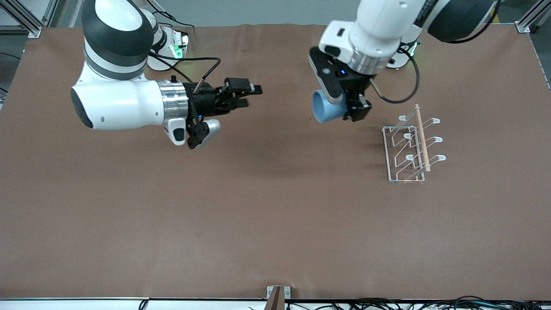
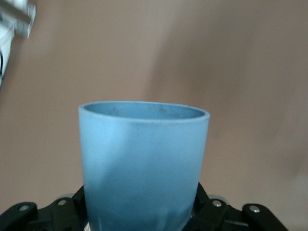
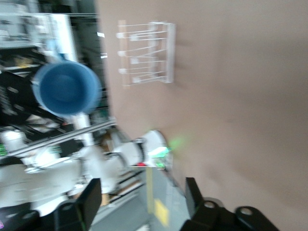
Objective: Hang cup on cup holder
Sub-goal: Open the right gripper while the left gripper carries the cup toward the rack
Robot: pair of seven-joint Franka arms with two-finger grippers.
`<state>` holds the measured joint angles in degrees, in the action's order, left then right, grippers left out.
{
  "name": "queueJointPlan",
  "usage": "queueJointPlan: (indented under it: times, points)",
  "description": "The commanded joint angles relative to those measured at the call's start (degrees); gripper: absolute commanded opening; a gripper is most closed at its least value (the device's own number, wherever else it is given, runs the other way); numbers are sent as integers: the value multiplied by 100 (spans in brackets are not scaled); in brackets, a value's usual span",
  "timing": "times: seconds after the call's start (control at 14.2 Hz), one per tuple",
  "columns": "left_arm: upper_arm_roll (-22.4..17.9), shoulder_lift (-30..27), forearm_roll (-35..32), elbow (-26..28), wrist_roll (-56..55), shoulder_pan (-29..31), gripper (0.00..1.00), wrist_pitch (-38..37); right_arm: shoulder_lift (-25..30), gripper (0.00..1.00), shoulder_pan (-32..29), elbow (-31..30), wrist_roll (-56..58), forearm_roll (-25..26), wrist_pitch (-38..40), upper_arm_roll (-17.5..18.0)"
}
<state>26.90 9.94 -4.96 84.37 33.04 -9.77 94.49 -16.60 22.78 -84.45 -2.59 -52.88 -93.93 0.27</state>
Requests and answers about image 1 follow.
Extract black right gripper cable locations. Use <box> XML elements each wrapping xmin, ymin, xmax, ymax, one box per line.
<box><xmin>149</xmin><ymin>52</ymin><xmax>222</xmax><ymax>93</ymax></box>

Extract brown table cover sheet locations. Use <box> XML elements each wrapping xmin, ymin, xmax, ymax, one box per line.
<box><xmin>0</xmin><ymin>22</ymin><xmax>551</xmax><ymax>301</ymax></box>

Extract brown bar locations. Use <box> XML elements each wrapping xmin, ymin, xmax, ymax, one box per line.
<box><xmin>264</xmin><ymin>286</ymin><xmax>285</xmax><ymax>310</ymax></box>

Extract black right arm base cables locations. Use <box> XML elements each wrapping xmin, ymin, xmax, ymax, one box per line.
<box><xmin>146</xmin><ymin>0</ymin><xmax>195</xmax><ymax>29</ymax></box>

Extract white table edge rail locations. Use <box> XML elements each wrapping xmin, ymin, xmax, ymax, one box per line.
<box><xmin>0</xmin><ymin>297</ymin><xmax>551</xmax><ymax>310</ymax></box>

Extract black cable tangle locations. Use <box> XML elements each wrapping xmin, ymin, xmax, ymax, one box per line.
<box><xmin>284</xmin><ymin>295</ymin><xmax>551</xmax><ymax>310</ymax></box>

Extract light blue plastic cup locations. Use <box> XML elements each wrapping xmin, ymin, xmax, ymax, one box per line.
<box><xmin>312</xmin><ymin>90</ymin><xmax>348</xmax><ymax>124</ymax></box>

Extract white wire rack, wooden rod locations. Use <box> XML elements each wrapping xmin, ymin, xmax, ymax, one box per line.
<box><xmin>381</xmin><ymin>104</ymin><xmax>447</xmax><ymax>184</ymax></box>

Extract aluminium profile post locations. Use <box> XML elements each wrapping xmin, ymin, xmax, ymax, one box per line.
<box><xmin>515</xmin><ymin>0</ymin><xmax>551</xmax><ymax>34</ymax></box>
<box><xmin>0</xmin><ymin>0</ymin><xmax>59</xmax><ymax>38</ymax></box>

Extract small metal edge bracket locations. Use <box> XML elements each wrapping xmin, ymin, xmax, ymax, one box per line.
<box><xmin>266</xmin><ymin>285</ymin><xmax>291</xmax><ymax>299</ymax></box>

